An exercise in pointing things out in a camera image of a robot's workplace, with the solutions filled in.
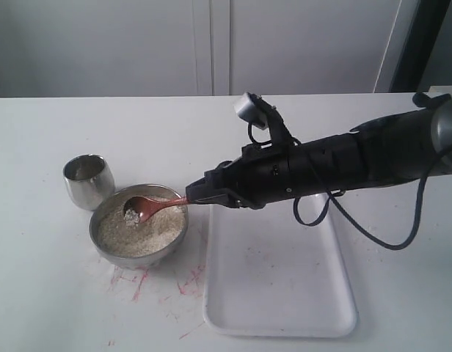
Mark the beige side table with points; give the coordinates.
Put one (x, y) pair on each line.
(446, 89)

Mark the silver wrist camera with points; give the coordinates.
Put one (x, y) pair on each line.
(249, 108)

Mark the brown wooden spoon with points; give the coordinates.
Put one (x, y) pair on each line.
(137, 210)

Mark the white plastic tray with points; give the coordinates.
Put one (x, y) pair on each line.
(269, 276)

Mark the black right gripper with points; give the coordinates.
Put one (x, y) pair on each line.
(255, 179)

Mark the stainless steel cup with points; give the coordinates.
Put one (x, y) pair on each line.
(89, 181)

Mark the white cabinet doors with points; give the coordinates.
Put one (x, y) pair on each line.
(163, 48)

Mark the dark vertical post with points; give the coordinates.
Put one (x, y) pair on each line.
(422, 35)

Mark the steel bowl of rice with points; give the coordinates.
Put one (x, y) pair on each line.
(138, 245)

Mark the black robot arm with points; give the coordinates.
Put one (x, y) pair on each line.
(387, 151)

